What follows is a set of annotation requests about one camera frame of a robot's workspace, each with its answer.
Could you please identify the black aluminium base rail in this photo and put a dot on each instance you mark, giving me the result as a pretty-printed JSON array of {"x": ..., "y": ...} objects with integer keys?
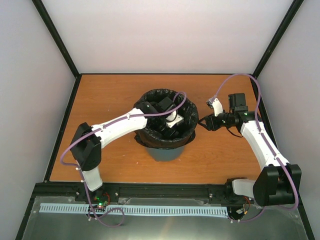
[{"x": 114, "y": 192}]

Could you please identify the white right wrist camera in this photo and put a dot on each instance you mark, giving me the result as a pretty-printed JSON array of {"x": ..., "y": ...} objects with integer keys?
[{"x": 215, "y": 104}]

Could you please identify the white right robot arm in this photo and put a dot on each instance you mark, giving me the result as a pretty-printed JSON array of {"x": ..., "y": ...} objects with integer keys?
[{"x": 279, "y": 181}]

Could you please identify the black left frame post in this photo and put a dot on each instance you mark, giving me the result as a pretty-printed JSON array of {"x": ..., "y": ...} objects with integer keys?
[{"x": 48, "y": 22}]

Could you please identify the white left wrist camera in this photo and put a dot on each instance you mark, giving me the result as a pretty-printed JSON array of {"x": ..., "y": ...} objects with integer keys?
[{"x": 173, "y": 119}]

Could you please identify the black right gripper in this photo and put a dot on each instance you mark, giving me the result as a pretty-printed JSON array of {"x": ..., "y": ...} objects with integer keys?
[{"x": 210, "y": 121}]

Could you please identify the green lit circuit board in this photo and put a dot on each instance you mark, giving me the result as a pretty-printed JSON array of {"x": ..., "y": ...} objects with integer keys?
[{"x": 101, "y": 203}]

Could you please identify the black plastic trash bag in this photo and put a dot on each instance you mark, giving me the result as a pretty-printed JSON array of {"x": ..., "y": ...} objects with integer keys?
[{"x": 158, "y": 101}]

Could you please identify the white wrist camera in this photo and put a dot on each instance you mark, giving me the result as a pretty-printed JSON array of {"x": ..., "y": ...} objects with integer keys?
[
  {"x": 173, "y": 119},
  {"x": 215, "y": 104}
]

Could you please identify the light blue slotted cable duct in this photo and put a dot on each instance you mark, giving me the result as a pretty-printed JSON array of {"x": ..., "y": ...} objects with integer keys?
[{"x": 136, "y": 210}]

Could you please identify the black right frame post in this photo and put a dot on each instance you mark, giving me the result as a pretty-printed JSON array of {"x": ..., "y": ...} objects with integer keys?
[{"x": 279, "y": 33}]

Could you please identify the teal plastic trash bin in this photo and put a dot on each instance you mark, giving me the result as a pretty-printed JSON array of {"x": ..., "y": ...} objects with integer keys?
[{"x": 165, "y": 155}]

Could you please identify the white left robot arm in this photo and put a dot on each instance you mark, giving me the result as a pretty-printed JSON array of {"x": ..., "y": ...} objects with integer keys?
[{"x": 88, "y": 141}]

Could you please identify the black frame post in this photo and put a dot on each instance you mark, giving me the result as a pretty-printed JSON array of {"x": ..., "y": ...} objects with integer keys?
[
  {"x": 279, "y": 33},
  {"x": 48, "y": 22}
]

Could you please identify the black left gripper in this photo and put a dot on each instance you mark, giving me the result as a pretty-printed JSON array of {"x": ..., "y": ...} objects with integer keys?
[{"x": 172, "y": 134}]

